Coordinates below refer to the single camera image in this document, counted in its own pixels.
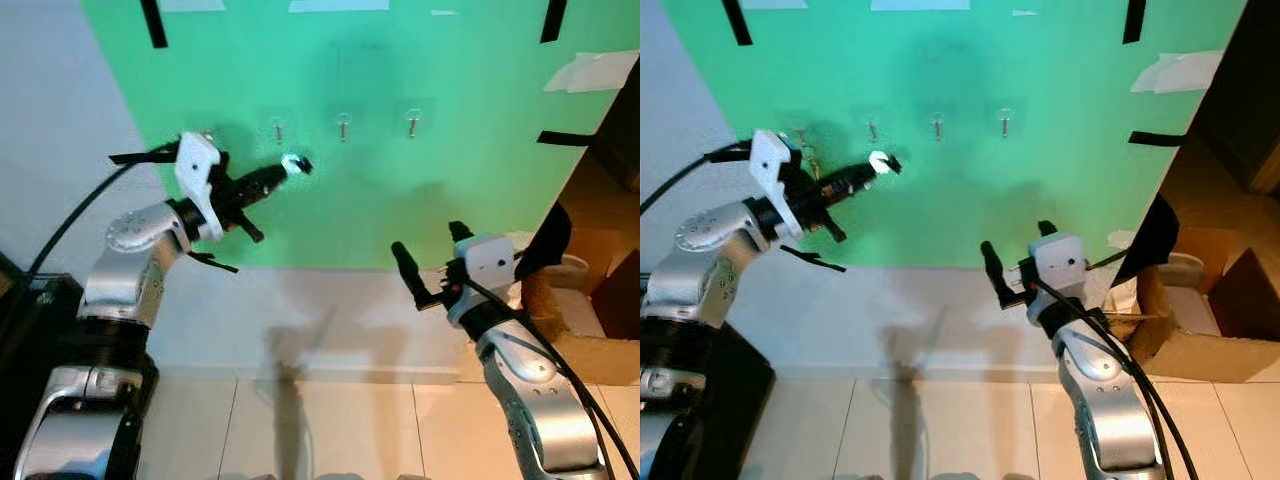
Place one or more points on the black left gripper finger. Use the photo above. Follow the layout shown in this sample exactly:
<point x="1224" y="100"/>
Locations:
<point x="268" y="181"/>
<point x="250" y="231"/>
<point x="836" y="231"/>
<point x="850" y="180"/>

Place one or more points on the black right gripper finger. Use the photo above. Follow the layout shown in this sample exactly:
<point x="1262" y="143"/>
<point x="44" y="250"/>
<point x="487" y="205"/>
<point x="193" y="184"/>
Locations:
<point x="995" y="266"/>
<point x="460" y="232"/>
<point x="1046" y="229"/>
<point x="407" y="266"/>

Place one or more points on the keys with white tag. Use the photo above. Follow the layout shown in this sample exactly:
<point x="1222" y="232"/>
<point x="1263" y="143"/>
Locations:
<point x="293" y="165"/>
<point x="879" y="161"/>

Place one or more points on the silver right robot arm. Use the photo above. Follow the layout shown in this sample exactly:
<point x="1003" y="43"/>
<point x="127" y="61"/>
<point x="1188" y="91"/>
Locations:
<point x="1110" y="410"/>
<point x="535" y="400"/>

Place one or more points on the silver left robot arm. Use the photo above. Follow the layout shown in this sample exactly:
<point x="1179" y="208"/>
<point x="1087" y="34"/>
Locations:
<point x="130" y="270"/>
<point x="700" y="270"/>

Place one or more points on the green backdrop sheet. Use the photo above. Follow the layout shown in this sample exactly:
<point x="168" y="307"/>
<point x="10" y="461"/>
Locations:
<point x="400" y="200"/>
<point x="960" y="220"/>

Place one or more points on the black cloth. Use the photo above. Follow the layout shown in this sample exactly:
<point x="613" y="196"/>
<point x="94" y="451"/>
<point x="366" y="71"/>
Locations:
<point x="1150" y="240"/>
<point x="548" y="245"/>

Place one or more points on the white plastic object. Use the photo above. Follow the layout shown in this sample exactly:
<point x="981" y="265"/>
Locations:
<point x="575" y="272"/>
<point x="1185" y="272"/>

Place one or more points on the brown cardboard box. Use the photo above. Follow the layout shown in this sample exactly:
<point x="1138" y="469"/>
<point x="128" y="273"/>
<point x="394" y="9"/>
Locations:
<point x="1190" y="350"/>
<point x="590" y="355"/>

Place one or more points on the dark wooden door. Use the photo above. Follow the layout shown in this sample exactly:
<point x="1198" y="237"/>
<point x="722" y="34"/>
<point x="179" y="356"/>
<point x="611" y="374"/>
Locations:
<point x="1245" y="90"/>
<point x="622" y="130"/>

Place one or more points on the black robot torso shell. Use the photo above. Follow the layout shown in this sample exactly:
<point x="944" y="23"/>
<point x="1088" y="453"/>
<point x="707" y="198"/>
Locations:
<point x="142" y="440"/>
<point x="735" y="410"/>

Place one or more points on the crumpled white paper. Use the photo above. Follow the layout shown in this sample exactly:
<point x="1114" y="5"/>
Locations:
<point x="1180" y="72"/>

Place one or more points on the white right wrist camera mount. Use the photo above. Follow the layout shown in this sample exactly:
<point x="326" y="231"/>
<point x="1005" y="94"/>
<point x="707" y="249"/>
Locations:
<point x="1062" y="262"/>
<point x="492" y="262"/>

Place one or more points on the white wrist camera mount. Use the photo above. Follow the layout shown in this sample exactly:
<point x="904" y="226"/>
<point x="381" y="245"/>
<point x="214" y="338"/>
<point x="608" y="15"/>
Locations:
<point x="1062" y="262"/>
<point x="195" y="165"/>
<point x="492" y="262"/>
<point x="770" y="165"/>

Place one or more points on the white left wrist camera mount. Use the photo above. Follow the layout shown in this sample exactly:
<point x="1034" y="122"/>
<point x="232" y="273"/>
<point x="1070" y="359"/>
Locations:
<point x="195" y="165"/>
<point x="770" y="165"/>

